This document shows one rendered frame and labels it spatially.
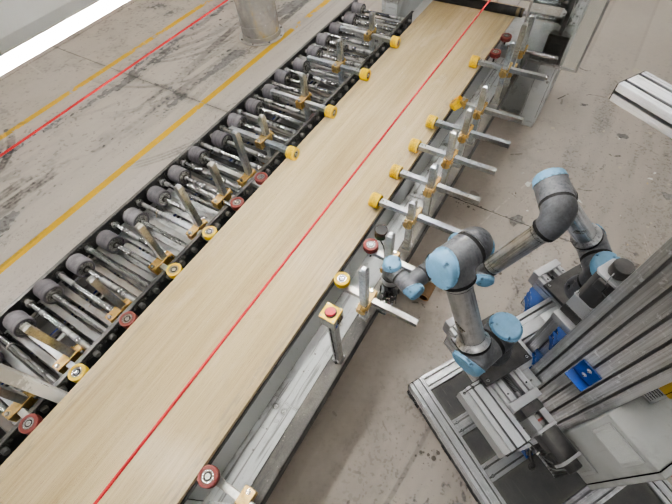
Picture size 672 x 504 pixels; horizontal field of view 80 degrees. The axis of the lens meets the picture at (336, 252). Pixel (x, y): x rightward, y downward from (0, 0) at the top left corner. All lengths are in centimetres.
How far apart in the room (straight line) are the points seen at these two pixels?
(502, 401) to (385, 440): 105
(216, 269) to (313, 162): 89
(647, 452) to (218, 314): 169
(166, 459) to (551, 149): 378
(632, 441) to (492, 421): 44
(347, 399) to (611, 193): 275
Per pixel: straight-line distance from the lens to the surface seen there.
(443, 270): 119
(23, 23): 80
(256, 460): 206
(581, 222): 174
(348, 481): 262
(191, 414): 189
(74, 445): 209
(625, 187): 416
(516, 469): 253
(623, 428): 161
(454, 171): 277
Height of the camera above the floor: 261
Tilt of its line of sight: 56 degrees down
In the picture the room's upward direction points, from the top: 7 degrees counter-clockwise
